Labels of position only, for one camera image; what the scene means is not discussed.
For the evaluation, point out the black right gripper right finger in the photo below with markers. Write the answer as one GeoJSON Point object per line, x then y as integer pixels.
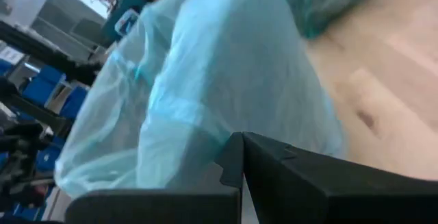
{"type": "Point", "coordinates": [342, 196]}

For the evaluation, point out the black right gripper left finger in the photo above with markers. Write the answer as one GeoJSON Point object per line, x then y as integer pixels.
{"type": "Point", "coordinates": [154, 207]}

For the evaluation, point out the light blue plastic bag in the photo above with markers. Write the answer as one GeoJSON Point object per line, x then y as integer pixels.
{"type": "Point", "coordinates": [222, 63]}

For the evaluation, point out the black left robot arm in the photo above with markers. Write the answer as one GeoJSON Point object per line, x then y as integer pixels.
{"type": "Point", "coordinates": [20, 155]}

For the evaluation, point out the blue storage bin rack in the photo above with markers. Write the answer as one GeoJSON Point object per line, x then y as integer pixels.
{"type": "Point", "coordinates": [48, 90]}

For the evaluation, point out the black metal table frame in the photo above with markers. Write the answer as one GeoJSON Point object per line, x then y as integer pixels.
{"type": "Point", "coordinates": [41, 52]}

